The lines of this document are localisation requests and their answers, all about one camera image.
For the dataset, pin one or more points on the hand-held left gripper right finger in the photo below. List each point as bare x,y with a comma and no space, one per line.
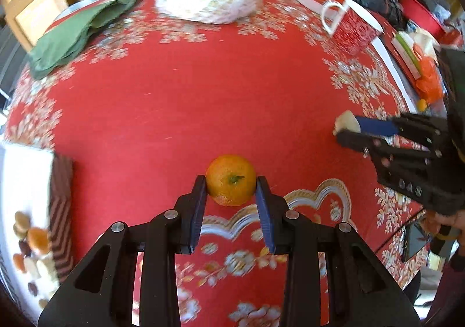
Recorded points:
267,218

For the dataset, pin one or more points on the red patterned mug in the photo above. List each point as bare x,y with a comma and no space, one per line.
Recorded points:
354,31

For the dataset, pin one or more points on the red plastic basin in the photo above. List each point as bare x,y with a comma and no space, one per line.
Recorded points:
421,12

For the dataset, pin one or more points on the black smartphone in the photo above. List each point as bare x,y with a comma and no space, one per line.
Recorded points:
416,241

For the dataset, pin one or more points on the wooden cabinet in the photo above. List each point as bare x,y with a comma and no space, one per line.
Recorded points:
32,0

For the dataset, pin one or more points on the brown longan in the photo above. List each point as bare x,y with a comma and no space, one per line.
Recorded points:
21,221

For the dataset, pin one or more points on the striped box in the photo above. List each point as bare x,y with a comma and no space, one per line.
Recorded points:
61,203

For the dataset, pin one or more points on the green cloth napkin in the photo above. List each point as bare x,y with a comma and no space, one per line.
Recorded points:
72,36

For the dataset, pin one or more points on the round beige cake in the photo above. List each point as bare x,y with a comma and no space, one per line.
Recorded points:
347,122
31,268
47,269

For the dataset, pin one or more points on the orange mandarin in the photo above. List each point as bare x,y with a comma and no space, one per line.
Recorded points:
230,185

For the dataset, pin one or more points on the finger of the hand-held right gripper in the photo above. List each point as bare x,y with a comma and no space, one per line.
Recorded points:
354,140
374,126

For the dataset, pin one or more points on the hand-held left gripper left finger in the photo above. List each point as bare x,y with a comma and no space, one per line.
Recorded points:
198,210

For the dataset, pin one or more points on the small orange kumquat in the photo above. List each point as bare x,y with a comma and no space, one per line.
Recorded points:
19,262
38,239
421,105

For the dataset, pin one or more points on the black bag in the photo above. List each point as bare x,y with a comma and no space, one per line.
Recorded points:
377,3

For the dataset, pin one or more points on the person's right hand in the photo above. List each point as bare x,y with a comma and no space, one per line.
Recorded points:
441,223

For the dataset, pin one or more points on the orange plastic bag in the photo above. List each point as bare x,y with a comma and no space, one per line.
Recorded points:
430,80

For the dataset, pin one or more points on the red date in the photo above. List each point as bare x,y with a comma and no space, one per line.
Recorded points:
24,247
33,289

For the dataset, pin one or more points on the red floral tablecloth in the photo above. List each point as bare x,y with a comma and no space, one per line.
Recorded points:
145,112

